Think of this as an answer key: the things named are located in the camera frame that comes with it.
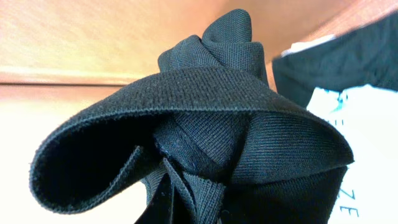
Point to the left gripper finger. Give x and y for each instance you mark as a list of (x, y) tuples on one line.
[(161, 207)]

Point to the black t-shirt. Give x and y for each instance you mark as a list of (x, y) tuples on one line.
[(235, 151)]

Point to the light blue printed t-shirt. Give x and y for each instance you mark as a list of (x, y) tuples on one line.
[(367, 117)]

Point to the black folded garment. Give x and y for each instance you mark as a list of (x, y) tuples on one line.
[(363, 56)]

